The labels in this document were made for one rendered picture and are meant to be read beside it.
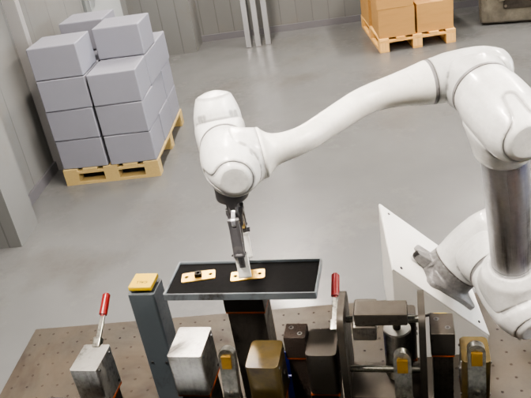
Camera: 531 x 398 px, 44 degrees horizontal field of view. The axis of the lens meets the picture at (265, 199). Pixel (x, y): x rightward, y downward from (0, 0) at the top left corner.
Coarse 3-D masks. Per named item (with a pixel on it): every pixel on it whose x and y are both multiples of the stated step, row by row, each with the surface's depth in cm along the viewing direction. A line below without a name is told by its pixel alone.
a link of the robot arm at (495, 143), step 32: (480, 96) 128; (512, 96) 125; (480, 128) 128; (512, 128) 123; (480, 160) 136; (512, 160) 127; (512, 192) 140; (512, 224) 147; (512, 256) 155; (480, 288) 171; (512, 288) 160; (512, 320) 163
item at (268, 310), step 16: (224, 304) 158; (240, 304) 157; (256, 304) 156; (240, 320) 160; (256, 320) 159; (272, 320) 166; (240, 336) 162; (256, 336) 161; (272, 336) 165; (240, 352) 165; (240, 368) 168
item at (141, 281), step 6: (138, 276) 165; (144, 276) 165; (150, 276) 164; (156, 276) 164; (132, 282) 163; (138, 282) 163; (144, 282) 162; (150, 282) 162; (132, 288) 161; (138, 288) 161; (144, 288) 161; (150, 288) 160
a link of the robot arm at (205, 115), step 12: (204, 96) 135; (216, 96) 134; (228, 96) 135; (204, 108) 134; (216, 108) 133; (228, 108) 134; (204, 120) 134; (216, 120) 134; (228, 120) 134; (240, 120) 136; (204, 132) 133
